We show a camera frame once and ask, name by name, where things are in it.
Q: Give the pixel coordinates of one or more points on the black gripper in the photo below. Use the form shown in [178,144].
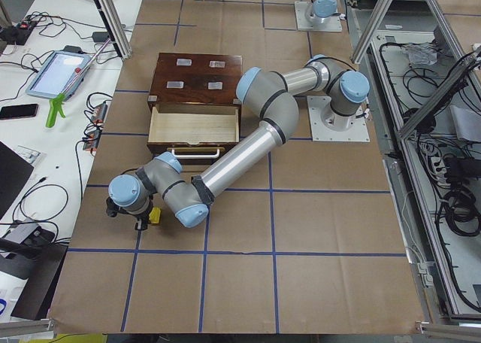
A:
[140,218]

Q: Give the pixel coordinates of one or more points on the yellow block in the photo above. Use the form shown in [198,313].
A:
[155,215]

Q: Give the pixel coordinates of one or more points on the light wooden drawer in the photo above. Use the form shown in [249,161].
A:
[192,132]

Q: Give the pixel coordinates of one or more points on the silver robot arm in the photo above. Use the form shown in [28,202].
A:
[319,11]
[270,97]

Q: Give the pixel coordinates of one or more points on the dark wooden drawer cabinet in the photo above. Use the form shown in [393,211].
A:
[195,78]

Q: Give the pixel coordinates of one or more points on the orange black power strip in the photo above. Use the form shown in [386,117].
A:
[96,116]

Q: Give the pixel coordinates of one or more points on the grey adapter box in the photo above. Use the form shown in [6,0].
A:
[30,234]

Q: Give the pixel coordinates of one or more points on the black laptop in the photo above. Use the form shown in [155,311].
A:
[14,174]

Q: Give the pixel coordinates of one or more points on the black smartphone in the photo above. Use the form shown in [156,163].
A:
[12,112]

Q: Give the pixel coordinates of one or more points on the blue teach pendant tablet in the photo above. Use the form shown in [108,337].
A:
[56,73]

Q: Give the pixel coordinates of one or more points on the green handled reacher tool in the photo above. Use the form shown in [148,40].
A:
[57,102]

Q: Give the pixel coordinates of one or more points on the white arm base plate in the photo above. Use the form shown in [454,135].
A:
[327,126]

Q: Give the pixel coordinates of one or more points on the aluminium frame post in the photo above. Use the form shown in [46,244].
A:
[114,28]

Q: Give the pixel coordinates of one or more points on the aluminium side frame rail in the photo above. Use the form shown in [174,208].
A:
[424,57]

